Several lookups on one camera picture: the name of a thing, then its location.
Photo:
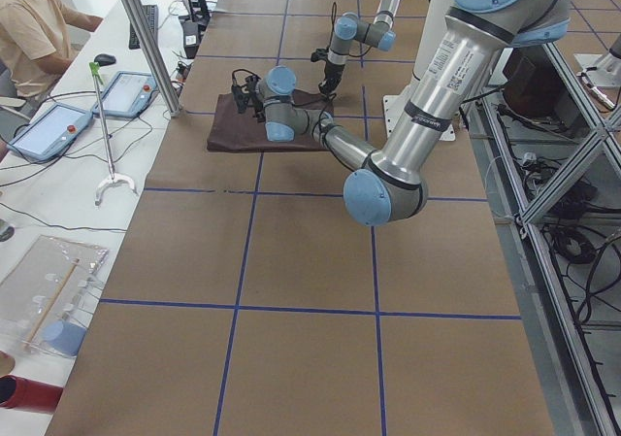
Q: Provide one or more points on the black computer mouse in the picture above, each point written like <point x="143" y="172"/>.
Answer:
<point x="104" y="59"/>

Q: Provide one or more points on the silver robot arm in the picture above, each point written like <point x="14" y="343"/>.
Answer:
<point x="385" y="184"/>
<point x="348" y="28"/>

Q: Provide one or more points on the brown paper table cover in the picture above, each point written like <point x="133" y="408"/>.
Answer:
<point x="245" y="300"/>

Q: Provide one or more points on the blue plastic cup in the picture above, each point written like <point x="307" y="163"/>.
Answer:
<point x="64" y="336"/>

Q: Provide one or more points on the brown t-shirt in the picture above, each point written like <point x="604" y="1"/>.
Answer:
<point x="242" y="130"/>

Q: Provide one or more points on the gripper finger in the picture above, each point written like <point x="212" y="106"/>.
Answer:
<point x="332" y="91"/>
<point x="323" y="89"/>

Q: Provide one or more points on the aluminium side frame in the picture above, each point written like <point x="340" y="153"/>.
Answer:
<point x="551" y="115"/>

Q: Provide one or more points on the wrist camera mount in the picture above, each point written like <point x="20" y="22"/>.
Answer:
<point x="240" y="89"/>
<point x="320" y="54"/>

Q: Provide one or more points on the aluminium frame post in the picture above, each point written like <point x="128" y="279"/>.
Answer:
<point x="155" y="61"/>

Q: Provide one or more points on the near blue teach pendant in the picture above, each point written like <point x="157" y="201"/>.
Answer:
<point x="50" y="134"/>

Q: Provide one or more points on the clear plastic bag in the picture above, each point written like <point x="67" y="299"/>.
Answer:
<point x="55" y="280"/>

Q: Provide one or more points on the blue teach pendant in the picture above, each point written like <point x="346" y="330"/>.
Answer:
<point x="127" y="94"/>
<point x="50" y="134"/>

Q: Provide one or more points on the far blue teach pendant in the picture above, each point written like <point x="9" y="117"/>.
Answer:
<point x="127" y="94"/>

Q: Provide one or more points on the red cylinder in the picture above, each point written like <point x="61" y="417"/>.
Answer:
<point x="22" y="394"/>

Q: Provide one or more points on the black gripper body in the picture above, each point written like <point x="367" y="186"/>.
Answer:
<point x="258" y="111"/>
<point x="334" y="72"/>

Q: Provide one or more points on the person in beige shirt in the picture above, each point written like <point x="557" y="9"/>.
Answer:
<point x="35" y="44"/>

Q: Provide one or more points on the metal reacher grabber tool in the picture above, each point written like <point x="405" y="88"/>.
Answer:
<point x="114" y="178"/>

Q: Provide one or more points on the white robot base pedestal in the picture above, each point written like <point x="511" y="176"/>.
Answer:
<point x="434" y="30"/>

